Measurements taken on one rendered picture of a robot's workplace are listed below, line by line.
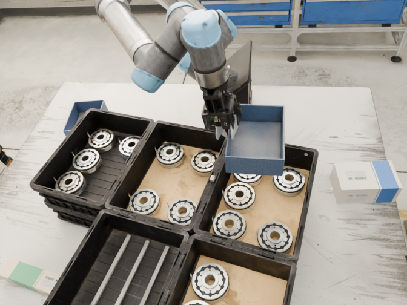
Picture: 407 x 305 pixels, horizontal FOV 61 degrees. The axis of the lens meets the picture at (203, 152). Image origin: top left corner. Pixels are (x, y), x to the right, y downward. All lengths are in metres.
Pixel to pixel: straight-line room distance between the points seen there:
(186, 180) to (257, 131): 0.35
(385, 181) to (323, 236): 0.29
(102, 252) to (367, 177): 0.93
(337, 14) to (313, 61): 0.42
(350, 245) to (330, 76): 1.95
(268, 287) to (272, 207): 0.26
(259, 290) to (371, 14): 2.42
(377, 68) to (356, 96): 1.43
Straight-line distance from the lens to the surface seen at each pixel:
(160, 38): 0.83
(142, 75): 0.83
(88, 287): 1.14
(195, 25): 0.71
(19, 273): 1.35
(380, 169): 1.37
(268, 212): 1.14
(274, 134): 1.02
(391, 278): 1.27
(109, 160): 1.38
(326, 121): 1.61
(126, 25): 0.97
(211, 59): 0.74
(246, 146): 0.99
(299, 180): 1.18
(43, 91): 3.42
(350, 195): 1.31
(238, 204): 1.12
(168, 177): 1.25
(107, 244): 1.18
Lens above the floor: 1.82
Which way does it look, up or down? 49 degrees down
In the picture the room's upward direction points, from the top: 9 degrees counter-clockwise
